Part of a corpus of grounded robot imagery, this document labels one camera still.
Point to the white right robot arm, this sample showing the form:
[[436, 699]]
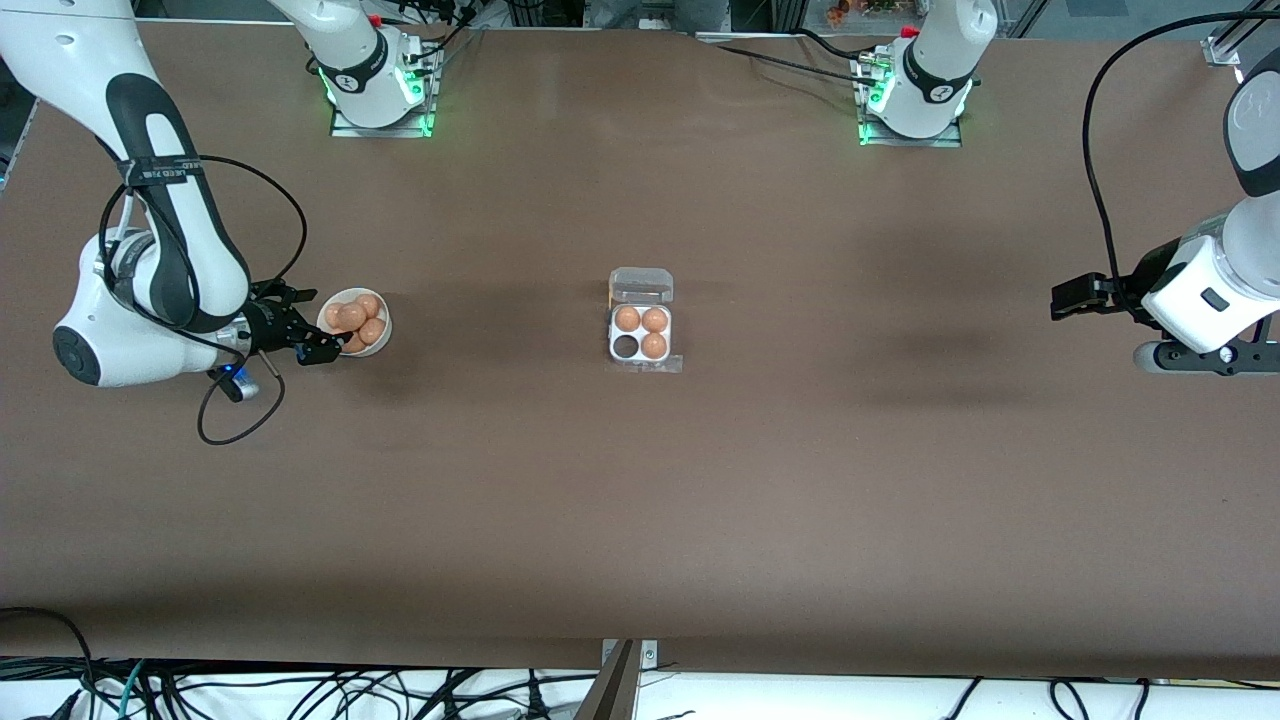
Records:
[[90, 60]]

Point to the colourful small background items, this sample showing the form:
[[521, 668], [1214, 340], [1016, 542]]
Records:
[[845, 10]]

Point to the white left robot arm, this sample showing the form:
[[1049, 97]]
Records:
[[935, 80]]

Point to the white round bowl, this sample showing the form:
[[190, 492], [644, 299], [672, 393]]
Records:
[[372, 350]]

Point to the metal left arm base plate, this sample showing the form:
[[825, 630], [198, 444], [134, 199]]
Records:
[[945, 140]]

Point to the dark camera stand pole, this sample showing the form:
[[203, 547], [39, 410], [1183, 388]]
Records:
[[610, 695]]

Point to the clear plastic egg carton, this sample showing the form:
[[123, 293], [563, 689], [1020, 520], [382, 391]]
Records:
[[640, 285]]

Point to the metal table edge bracket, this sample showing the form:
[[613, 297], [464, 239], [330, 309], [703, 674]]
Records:
[[650, 655]]

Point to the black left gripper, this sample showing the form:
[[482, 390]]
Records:
[[1130, 286]]

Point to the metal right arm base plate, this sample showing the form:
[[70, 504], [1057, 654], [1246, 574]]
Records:
[[350, 130]]

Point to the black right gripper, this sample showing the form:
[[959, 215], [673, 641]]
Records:
[[267, 327]]

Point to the aluminium frame profile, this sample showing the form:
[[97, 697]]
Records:
[[1225, 48]]

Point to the aluminium table frame rail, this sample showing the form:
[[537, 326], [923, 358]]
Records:
[[27, 128]]

